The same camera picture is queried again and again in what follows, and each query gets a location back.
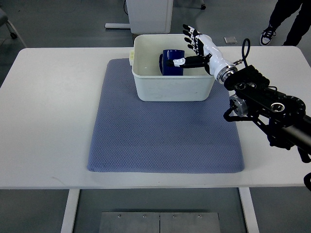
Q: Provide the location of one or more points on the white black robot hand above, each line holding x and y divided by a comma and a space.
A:
207, 55

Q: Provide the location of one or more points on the blue mug white inside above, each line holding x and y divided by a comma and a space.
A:
166, 64

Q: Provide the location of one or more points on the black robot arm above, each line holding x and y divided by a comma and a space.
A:
281, 117

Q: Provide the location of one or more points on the white plastic box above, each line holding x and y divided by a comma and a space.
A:
194, 85

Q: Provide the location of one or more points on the small grey floor plate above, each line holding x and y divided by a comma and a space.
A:
230, 40

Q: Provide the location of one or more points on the person's right leg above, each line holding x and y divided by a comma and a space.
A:
279, 14

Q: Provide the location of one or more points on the person's leg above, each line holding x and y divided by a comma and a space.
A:
301, 23
279, 14

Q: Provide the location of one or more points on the person's left leg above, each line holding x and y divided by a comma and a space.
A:
301, 23

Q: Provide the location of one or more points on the blue quilted mat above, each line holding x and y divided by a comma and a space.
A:
131, 135

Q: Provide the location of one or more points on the white table leg right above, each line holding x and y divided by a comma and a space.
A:
248, 210

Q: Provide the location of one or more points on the white table leg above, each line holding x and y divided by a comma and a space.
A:
248, 210
70, 211

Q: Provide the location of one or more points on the grey metal floor plate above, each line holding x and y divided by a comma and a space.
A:
155, 222

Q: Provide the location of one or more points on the office chair with castor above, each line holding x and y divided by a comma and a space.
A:
14, 34

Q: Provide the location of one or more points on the white table leg left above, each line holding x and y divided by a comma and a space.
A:
70, 211

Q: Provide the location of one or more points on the white cabinet pedestal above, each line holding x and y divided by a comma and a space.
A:
146, 17

